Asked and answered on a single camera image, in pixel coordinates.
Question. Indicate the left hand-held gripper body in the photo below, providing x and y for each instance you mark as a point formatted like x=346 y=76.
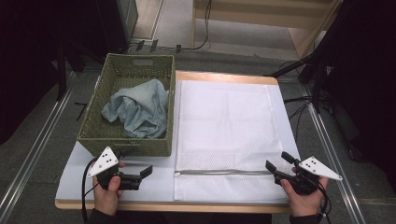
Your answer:
x=104 y=162

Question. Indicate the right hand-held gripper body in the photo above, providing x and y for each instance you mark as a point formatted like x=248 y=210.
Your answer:
x=317 y=168

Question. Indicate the green woven basket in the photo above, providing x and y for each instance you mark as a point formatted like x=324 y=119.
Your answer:
x=96 y=127

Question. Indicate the light blue denim garment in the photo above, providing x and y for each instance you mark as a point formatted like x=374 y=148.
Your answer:
x=140 y=109

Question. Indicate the white mesh laundry bag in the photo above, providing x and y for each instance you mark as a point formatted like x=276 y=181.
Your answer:
x=230 y=124

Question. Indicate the person's right hand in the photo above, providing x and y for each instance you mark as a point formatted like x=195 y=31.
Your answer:
x=306 y=203

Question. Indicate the person's left hand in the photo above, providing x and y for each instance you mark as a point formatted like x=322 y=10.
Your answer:
x=106 y=200

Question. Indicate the white board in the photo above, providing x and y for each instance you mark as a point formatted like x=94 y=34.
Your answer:
x=149 y=189

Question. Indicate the black curtain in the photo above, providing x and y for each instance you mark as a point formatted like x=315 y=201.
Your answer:
x=28 y=62
x=373 y=93

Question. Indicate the black metal stand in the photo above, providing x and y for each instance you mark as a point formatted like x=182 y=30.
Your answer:
x=311 y=59

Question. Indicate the dark cabinet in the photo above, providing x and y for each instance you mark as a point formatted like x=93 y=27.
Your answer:
x=124 y=21

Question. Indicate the light wooden furniture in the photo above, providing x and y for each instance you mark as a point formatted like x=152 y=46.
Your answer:
x=249 y=15

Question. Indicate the metal floor rail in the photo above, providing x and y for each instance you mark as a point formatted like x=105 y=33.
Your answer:
x=34 y=152
x=336 y=161

